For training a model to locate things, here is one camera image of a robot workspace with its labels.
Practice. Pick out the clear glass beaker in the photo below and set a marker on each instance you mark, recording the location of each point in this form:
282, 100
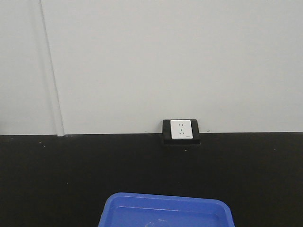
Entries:
158, 223

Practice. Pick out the white socket in black housing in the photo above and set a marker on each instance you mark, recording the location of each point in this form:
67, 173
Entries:
180, 132

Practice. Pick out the blue plastic tray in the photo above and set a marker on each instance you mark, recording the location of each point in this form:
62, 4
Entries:
136, 210

